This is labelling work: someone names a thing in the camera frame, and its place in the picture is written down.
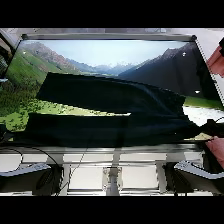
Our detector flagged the black pants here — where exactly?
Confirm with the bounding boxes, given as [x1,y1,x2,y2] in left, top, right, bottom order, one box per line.
[13,71,205,148]

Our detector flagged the red garment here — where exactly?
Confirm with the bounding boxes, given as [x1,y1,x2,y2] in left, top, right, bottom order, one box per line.
[206,37,224,78]
[204,135,224,170]

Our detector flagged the silver frame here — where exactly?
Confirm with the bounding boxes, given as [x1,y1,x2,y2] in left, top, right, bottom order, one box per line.
[0,142,214,197]

